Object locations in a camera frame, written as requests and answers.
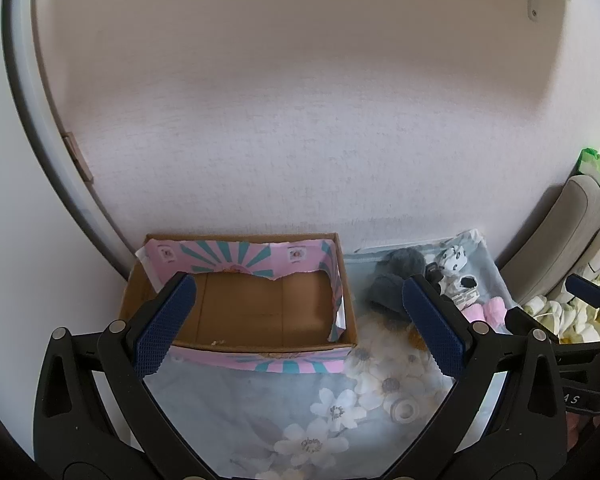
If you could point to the pink fluffy sock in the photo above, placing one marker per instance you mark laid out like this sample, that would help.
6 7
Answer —
492 310

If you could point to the person's right hand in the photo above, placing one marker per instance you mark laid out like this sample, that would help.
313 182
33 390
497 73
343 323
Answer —
574 430

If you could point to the brown fuzzy sock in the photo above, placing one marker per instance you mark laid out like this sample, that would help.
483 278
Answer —
414 341

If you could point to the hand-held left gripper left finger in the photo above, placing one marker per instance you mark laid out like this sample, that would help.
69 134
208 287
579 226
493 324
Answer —
165 330

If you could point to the door frame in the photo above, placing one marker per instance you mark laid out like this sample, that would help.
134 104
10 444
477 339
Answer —
17 10

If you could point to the grey fluffy socks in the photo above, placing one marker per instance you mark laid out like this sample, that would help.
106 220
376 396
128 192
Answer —
390 292

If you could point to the white spotted baby sock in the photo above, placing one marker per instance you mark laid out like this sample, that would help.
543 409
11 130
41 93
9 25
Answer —
452 259
466 284

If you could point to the beige sofa cushion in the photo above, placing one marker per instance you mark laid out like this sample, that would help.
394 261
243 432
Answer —
555 230

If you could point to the cardboard box with pink lining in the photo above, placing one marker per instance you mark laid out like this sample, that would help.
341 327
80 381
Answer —
260 310

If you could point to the beige door latch plate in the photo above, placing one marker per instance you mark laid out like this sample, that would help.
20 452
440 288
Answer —
80 157

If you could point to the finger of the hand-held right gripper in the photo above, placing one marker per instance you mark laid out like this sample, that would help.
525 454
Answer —
527 326
586 287

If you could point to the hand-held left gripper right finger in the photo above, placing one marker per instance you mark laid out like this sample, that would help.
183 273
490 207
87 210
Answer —
435 330

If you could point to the small white tape roll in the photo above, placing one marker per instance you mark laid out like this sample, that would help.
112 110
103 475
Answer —
397 407

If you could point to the pale blue floral cloth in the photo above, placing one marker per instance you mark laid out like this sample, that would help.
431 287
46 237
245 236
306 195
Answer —
260 410

